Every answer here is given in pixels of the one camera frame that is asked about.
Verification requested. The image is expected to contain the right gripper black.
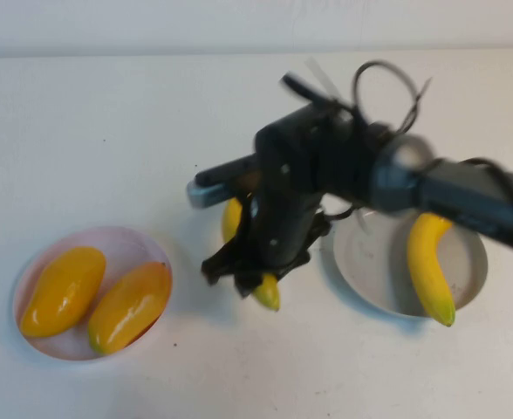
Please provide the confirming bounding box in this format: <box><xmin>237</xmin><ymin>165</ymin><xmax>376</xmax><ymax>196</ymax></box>
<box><xmin>201</xmin><ymin>187</ymin><xmax>332</xmax><ymax>300</ymax></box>

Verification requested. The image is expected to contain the yellow plastic banana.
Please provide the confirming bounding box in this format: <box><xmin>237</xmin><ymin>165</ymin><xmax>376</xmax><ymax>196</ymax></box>
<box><xmin>407</xmin><ymin>212</ymin><xmax>456</xmax><ymax>327</ymax></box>
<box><xmin>221</xmin><ymin>196</ymin><xmax>281</xmax><ymax>313</ymax></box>

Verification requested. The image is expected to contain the white zip tie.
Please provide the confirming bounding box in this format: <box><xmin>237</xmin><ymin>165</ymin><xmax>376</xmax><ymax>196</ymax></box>
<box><xmin>304</xmin><ymin>58</ymin><xmax>343</xmax><ymax>100</ymax></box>

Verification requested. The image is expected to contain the pink round plate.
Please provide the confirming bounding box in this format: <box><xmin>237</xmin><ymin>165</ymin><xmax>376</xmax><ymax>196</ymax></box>
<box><xmin>11</xmin><ymin>225</ymin><xmax>174</xmax><ymax>362</ymax></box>

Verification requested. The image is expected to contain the grey-blue round plate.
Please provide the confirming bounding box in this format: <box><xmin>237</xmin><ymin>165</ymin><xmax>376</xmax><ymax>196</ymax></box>
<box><xmin>332</xmin><ymin>204</ymin><xmax>489</xmax><ymax>318</ymax></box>

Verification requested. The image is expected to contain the thin black wire loop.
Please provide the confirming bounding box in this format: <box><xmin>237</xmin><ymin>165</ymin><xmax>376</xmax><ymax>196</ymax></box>
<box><xmin>353</xmin><ymin>59</ymin><xmax>433</xmax><ymax>134</ymax></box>

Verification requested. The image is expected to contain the plain yellow plastic mango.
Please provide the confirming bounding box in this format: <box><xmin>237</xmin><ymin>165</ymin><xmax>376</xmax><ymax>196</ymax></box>
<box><xmin>19</xmin><ymin>246</ymin><xmax>107</xmax><ymax>339</ymax></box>

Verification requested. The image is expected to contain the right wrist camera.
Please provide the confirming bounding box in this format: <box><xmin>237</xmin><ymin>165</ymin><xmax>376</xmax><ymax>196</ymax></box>
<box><xmin>188</xmin><ymin>157</ymin><xmax>260</xmax><ymax>210</ymax></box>

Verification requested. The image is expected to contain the orange-blushed plastic mango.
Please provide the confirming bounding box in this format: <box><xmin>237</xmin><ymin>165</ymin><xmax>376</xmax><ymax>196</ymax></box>
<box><xmin>86</xmin><ymin>260</ymin><xmax>173</xmax><ymax>355</ymax></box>

